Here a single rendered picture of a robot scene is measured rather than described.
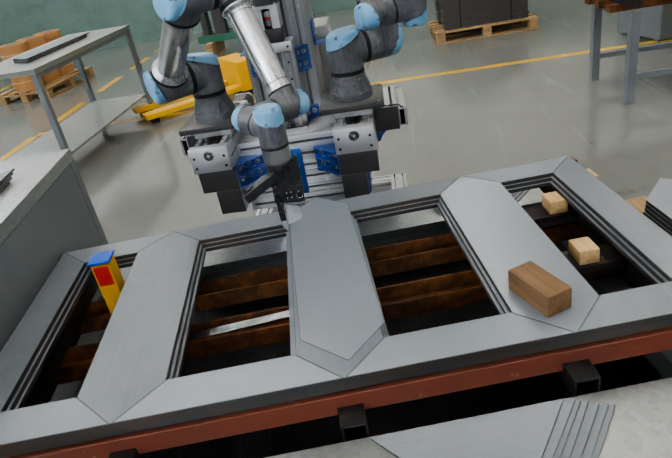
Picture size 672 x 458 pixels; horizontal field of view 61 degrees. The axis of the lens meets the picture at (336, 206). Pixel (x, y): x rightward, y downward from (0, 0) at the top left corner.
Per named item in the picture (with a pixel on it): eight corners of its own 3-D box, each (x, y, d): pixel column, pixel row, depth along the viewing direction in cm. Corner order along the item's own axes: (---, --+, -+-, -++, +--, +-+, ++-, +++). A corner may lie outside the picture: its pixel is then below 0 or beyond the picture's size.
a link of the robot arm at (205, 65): (231, 86, 199) (222, 48, 193) (197, 98, 192) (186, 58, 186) (215, 83, 208) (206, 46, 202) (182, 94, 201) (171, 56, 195)
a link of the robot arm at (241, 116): (265, 122, 164) (286, 129, 156) (232, 135, 159) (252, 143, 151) (259, 96, 161) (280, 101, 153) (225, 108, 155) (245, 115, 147)
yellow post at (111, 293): (131, 319, 163) (108, 264, 155) (114, 323, 163) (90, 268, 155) (135, 309, 168) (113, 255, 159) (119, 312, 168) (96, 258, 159)
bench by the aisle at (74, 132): (79, 181, 471) (31, 64, 426) (4, 191, 481) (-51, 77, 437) (157, 111, 629) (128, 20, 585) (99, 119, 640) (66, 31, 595)
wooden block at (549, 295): (572, 307, 113) (572, 287, 111) (548, 318, 111) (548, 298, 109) (530, 279, 123) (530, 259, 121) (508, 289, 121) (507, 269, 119)
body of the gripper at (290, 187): (305, 203, 154) (297, 163, 149) (274, 209, 154) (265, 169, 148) (304, 191, 161) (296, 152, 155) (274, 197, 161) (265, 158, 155)
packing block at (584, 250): (599, 262, 136) (600, 248, 134) (579, 266, 136) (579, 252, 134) (587, 249, 141) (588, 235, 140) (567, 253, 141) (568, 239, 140)
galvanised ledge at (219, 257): (581, 201, 186) (582, 193, 185) (191, 277, 184) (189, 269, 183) (555, 177, 204) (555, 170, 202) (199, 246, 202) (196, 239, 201)
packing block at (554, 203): (567, 211, 158) (568, 199, 157) (550, 215, 158) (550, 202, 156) (558, 202, 164) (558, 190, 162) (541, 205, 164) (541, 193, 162)
